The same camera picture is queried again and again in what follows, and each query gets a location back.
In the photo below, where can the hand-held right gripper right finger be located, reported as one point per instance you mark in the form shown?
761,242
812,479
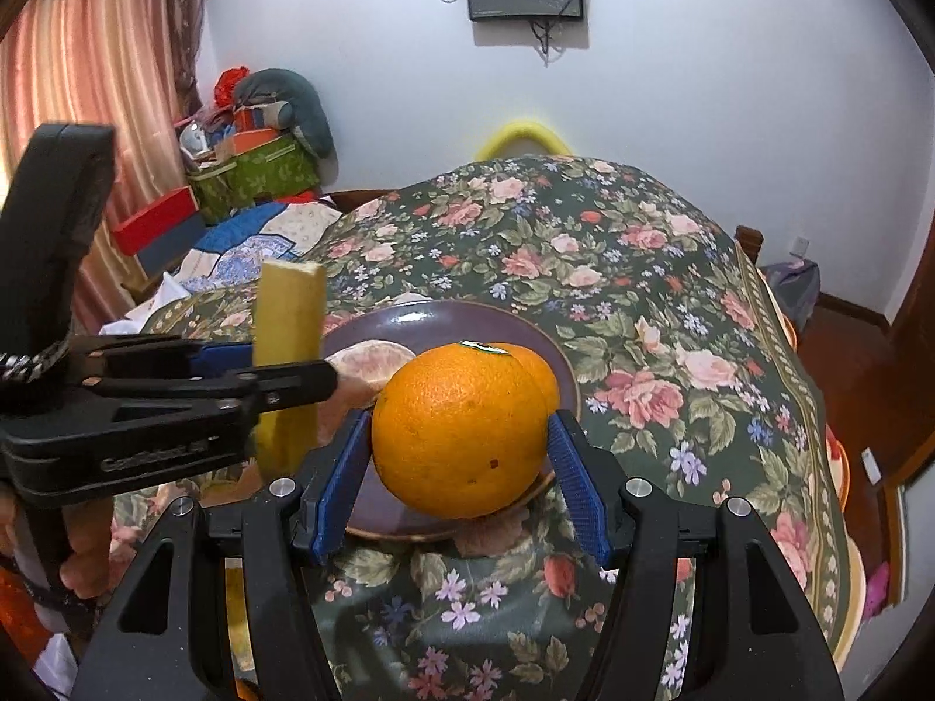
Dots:
577,485

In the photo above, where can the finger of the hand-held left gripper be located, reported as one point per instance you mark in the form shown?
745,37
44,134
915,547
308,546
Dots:
299,383
226,358

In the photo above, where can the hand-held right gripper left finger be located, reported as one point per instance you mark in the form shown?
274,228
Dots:
337,485

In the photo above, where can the small orange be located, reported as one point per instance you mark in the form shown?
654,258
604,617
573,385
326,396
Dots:
544,380

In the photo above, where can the large orange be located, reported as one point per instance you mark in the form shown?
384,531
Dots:
460,431

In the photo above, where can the purple plate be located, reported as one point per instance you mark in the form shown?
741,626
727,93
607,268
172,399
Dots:
467,321

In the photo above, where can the person's left hand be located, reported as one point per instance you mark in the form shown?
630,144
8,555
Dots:
80,551

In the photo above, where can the peeled pomelo segment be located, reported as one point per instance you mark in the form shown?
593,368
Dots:
372,366

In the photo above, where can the red flat box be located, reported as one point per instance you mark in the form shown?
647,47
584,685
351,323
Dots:
157,219

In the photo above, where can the blue patchwork quilt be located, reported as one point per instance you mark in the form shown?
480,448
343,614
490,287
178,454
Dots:
241,241

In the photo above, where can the pink striped curtain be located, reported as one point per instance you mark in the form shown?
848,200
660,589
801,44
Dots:
95,51

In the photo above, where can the green floral storage box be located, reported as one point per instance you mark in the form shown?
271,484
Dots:
270,175

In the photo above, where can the orange box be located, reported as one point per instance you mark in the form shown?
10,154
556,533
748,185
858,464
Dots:
248,140

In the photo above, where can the floral tablecloth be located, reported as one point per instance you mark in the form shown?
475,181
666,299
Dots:
621,270

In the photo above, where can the grey plush pillow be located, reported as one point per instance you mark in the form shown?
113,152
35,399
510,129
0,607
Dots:
292,91

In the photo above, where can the purple cloth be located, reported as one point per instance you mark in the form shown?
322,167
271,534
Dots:
792,288

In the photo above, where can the pink cloth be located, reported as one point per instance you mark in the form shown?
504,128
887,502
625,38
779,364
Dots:
876,588

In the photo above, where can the white wall socket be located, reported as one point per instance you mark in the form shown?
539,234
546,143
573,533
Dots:
801,246

